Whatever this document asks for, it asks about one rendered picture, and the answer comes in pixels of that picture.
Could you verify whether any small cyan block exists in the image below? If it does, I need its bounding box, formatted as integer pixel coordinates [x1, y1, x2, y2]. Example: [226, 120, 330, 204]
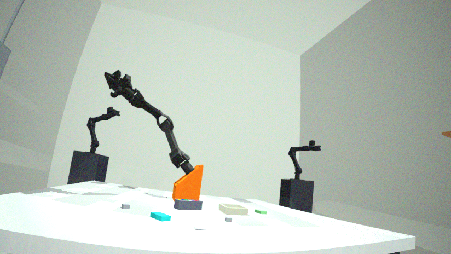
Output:
[150, 212, 171, 222]

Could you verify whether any small green block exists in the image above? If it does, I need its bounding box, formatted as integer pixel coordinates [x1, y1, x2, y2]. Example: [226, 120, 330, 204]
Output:
[255, 209, 267, 214]

